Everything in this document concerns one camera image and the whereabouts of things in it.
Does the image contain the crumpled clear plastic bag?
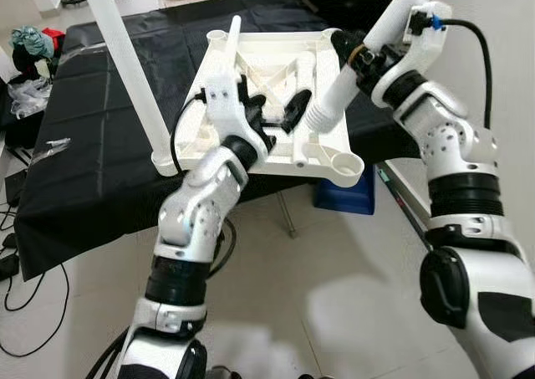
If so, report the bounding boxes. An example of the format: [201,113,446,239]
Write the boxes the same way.
[7,78,53,119]

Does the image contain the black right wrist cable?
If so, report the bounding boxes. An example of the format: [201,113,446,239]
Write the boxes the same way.
[422,11,494,133]

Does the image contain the teal cloth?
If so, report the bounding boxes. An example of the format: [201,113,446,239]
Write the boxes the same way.
[10,26,55,60]

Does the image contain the black tablecloth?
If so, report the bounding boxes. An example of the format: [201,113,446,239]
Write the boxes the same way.
[13,9,419,281]

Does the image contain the clear plastic wrapper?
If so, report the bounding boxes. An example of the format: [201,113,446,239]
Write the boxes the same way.
[29,136,72,158]

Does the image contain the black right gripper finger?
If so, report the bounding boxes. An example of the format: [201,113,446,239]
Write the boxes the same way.
[331,30,366,72]

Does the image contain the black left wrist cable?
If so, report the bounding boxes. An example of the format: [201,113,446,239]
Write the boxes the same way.
[170,95,210,175]

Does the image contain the red garment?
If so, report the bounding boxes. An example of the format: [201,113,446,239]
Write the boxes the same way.
[40,28,66,49]

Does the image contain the blue box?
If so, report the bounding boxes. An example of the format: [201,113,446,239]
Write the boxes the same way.
[313,166,377,217]

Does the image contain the black fabric bag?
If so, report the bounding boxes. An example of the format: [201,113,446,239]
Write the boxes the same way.
[0,57,43,150]

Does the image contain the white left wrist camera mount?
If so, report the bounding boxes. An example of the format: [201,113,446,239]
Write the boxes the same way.
[196,72,256,150]

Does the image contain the metal support table leg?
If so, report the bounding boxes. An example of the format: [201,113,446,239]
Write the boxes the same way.
[276,191,298,239]

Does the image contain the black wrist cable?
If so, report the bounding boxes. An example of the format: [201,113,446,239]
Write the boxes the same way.
[170,95,210,175]
[422,11,494,133]

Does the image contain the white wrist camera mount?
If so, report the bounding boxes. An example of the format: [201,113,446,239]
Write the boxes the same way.
[368,3,444,104]
[196,72,256,150]

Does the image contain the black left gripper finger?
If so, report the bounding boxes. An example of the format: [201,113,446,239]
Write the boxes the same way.
[280,89,313,135]
[241,74,267,125]

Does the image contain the black rod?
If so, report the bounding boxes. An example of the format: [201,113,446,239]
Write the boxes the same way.
[376,163,436,250]

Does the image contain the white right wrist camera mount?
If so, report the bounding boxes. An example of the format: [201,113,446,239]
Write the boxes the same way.
[368,3,444,104]

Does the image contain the white plastic table top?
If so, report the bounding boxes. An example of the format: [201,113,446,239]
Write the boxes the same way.
[171,29,366,187]

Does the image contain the large black round basin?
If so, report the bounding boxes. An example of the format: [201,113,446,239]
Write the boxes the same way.
[297,0,419,28]

